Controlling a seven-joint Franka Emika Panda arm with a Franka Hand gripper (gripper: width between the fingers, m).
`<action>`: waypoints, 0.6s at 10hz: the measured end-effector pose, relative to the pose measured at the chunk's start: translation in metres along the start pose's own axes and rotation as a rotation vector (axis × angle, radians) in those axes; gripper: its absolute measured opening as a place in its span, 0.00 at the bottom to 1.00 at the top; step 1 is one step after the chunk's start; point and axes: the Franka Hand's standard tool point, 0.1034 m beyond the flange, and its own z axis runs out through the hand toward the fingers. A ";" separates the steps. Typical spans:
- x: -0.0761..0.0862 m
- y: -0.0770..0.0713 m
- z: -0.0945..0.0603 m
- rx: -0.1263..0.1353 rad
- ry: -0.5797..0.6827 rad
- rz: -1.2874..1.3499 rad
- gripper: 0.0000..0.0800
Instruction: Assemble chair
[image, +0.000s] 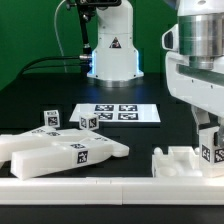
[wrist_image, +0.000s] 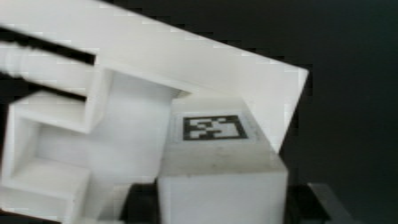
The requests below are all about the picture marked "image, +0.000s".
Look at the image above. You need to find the white chair seat part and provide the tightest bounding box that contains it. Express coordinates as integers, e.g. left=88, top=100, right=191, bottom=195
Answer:
left=151, top=146, right=202, bottom=178

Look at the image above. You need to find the small white tagged nut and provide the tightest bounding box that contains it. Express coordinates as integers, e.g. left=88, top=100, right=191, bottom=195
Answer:
left=44, top=110, right=60, bottom=128

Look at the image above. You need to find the white marker sheet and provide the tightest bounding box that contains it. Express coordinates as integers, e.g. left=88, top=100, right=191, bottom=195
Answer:
left=70, top=103, right=160, bottom=123

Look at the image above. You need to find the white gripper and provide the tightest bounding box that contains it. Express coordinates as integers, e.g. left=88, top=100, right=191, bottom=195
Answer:
left=162, top=24, right=224, bottom=147

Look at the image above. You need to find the grey thin cable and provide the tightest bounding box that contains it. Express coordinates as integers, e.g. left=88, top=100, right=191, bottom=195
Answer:
left=54, top=0, right=69, bottom=74

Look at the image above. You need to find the small white tagged cube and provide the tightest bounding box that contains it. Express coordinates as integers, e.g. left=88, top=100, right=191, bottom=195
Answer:
left=79, top=113, right=99, bottom=130

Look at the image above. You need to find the white front fence bar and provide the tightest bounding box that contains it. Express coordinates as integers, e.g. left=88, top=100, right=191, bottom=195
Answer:
left=0, top=177, right=224, bottom=205

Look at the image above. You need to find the black cable bundle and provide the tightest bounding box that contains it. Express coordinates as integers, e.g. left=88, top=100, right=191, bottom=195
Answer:
left=16, top=55, right=93, bottom=79

